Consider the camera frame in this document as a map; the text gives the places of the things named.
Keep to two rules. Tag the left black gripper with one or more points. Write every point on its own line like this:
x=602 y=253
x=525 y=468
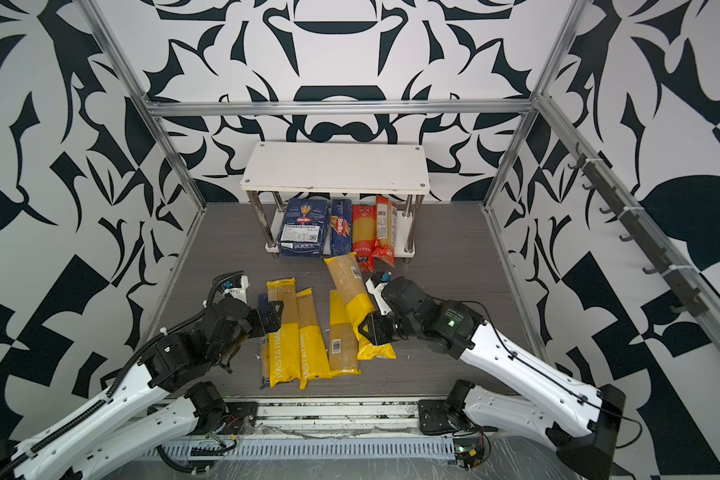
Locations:
x=259 y=326

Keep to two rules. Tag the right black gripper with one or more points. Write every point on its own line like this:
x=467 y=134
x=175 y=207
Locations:
x=377 y=332

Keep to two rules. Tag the yellow Pastatime bag barcode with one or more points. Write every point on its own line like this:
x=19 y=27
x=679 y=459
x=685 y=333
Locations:
x=351 y=290

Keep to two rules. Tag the yellow spaghetti bag narrow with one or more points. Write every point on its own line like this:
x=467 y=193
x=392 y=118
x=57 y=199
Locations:
x=343 y=345

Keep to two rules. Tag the red spaghetti bag labelled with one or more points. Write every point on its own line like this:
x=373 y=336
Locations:
x=386 y=225

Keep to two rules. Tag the dark blue Barilla pasta bag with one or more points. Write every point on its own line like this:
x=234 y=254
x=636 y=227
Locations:
x=304 y=228

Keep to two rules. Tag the blue Barilla spaghetti box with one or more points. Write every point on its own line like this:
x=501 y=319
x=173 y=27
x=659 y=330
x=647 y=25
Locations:
x=341 y=223

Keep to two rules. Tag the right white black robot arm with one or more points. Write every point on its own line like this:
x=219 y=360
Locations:
x=579 y=422

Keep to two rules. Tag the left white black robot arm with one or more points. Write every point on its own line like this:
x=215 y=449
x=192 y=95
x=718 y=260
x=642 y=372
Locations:
x=160 y=394

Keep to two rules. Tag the dark spaghetti pack far left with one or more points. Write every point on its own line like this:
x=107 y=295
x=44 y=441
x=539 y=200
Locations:
x=264 y=361

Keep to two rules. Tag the yellow Pastatime bag left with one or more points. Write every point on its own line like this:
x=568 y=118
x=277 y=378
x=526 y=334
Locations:
x=284 y=345

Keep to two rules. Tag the yellow pastatime bag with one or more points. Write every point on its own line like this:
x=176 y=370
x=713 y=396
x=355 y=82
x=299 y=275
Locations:
x=313 y=356
x=284 y=345

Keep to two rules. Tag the yellow Pastatime bag middle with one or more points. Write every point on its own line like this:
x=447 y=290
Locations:
x=313 y=356

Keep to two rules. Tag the small circuit board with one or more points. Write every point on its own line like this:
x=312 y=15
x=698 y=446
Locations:
x=470 y=451

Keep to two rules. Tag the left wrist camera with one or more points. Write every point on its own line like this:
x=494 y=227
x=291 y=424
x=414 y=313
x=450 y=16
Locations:
x=236 y=288

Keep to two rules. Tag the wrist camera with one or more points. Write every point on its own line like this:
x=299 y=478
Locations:
x=375 y=286
x=236 y=288

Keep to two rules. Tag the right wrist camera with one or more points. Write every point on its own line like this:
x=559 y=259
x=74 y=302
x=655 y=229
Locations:
x=375 y=286

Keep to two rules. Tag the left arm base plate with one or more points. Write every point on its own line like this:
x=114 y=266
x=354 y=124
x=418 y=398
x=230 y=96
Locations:
x=241 y=418

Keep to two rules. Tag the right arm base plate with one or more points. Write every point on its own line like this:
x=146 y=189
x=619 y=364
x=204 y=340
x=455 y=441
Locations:
x=438 y=417

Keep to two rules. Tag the white slotted cable duct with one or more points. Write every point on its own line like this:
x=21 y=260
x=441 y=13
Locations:
x=430 y=448

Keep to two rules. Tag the dark wall hook rack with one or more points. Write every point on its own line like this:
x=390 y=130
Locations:
x=642 y=230

